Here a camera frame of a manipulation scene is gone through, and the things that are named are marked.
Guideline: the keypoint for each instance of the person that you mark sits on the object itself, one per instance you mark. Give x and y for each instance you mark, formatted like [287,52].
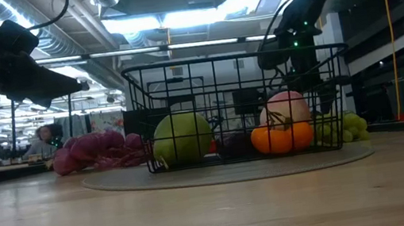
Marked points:
[44,142]

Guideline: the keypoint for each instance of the green grape bunch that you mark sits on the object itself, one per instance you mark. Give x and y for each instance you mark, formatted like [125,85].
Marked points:
[352,124]

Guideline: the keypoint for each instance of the long ribbed ventilation duct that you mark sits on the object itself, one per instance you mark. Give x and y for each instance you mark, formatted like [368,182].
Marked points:
[54,39]

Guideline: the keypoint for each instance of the pink peach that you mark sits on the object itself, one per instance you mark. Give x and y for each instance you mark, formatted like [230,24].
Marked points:
[285,106]

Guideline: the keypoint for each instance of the ceiling tube light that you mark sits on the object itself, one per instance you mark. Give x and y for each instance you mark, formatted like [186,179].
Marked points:
[117,53]
[207,43]

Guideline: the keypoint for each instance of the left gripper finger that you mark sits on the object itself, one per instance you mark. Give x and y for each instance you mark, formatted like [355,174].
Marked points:
[49,85]

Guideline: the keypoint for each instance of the black pole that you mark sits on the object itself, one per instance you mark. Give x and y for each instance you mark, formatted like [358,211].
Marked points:
[13,125]
[70,114]

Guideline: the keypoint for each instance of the green pear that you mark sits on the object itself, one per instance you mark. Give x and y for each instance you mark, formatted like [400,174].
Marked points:
[181,138]

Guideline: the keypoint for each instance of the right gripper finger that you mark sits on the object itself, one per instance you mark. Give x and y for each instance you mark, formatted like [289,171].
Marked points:
[328,98]

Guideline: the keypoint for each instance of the orange tangerine cluster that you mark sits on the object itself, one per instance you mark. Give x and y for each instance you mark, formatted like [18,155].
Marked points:
[278,139]

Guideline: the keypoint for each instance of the round grey mat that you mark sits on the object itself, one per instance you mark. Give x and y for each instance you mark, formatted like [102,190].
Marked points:
[215,173]

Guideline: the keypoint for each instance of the purple eggplant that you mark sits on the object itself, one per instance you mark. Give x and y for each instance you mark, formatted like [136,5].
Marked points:
[235,145]

